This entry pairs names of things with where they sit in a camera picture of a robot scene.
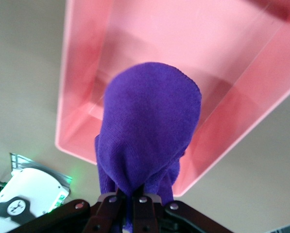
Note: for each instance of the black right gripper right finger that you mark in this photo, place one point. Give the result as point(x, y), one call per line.
point(147, 213)

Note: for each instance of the purple cloth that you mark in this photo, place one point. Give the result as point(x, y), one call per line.
point(149, 121)

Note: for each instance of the pink plastic bin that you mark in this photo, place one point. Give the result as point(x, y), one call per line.
point(159, 36)

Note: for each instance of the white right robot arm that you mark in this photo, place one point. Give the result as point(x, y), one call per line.
point(28, 194)

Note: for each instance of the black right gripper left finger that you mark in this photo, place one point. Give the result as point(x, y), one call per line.
point(106, 213)

